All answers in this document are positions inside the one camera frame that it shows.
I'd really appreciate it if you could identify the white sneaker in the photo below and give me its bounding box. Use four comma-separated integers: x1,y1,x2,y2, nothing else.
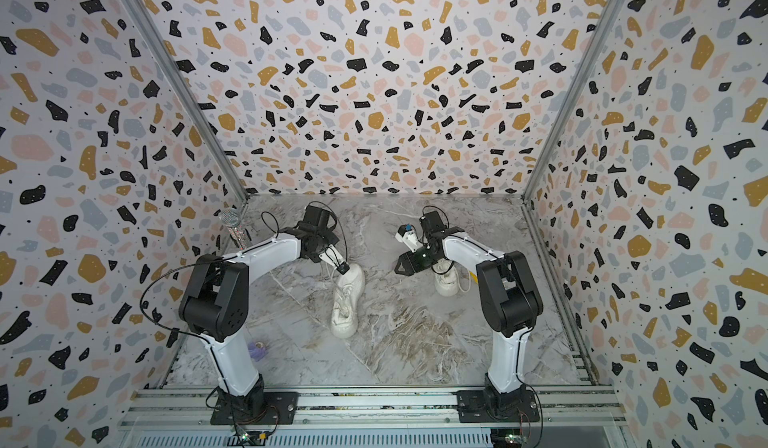
431,259,469,297
330,263,365,339

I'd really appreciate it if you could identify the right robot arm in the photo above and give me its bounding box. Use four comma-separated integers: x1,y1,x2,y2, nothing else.
395,208,543,416

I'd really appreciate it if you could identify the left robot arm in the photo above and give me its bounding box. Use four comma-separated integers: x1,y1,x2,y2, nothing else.
179,202,365,398

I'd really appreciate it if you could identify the purple small object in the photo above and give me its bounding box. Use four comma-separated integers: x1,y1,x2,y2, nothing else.
247,341,268,362

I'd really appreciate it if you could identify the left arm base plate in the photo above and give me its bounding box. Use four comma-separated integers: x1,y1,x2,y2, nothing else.
210,388,299,426

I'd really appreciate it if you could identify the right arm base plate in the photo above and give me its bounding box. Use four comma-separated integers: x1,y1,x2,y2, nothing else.
456,386,541,423

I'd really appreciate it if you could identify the aluminium front rail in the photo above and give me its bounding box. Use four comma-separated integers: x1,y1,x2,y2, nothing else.
118,385,628,433

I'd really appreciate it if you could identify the aluminium corner post left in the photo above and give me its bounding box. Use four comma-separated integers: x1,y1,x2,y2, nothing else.
120,0,249,204

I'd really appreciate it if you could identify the aluminium corner post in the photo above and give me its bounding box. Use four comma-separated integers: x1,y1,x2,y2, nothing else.
120,0,249,204
521,0,624,203

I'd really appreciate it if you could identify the aluminium corner post right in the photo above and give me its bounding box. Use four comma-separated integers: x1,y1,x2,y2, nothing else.
521,0,624,203

